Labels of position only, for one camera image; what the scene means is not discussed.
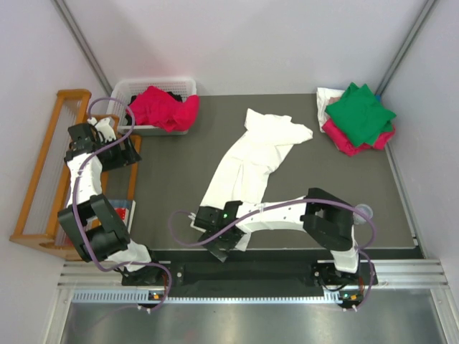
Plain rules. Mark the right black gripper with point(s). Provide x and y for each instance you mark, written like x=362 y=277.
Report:
x=210 y=238

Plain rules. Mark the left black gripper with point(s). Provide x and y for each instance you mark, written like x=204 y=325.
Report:
x=120 y=153

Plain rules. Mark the white t-shirt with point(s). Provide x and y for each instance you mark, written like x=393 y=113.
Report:
x=323 y=97
x=243 y=172

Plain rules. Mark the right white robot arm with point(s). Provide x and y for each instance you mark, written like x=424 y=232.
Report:
x=325 y=218

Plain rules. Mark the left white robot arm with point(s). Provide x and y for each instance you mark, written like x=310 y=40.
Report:
x=89 y=219

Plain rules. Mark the white plastic laundry basket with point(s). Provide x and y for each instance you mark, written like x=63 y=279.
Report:
x=125 y=89

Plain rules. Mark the pink t-shirt in basket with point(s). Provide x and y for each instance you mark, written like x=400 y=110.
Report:
x=185 y=115

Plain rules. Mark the colourful book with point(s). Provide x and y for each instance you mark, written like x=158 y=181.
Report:
x=125 y=209

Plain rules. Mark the wooden rack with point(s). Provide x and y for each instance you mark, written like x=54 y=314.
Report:
x=37 y=226

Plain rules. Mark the clear plastic cup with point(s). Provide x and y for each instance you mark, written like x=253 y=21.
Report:
x=363 y=213

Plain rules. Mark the folded white t-shirt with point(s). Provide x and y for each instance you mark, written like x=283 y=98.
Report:
x=323 y=97

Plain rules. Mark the folded green t-shirt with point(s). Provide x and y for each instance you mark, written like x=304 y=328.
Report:
x=360 y=115

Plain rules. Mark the folded pink t-shirt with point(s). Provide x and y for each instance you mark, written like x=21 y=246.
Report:
x=344 y=145

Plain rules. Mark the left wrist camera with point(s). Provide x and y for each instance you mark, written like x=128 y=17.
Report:
x=105 y=127

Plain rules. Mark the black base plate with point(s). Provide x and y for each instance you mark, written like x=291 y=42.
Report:
x=260 y=273

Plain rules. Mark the white slotted cable duct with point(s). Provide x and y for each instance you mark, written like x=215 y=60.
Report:
x=154 y=297

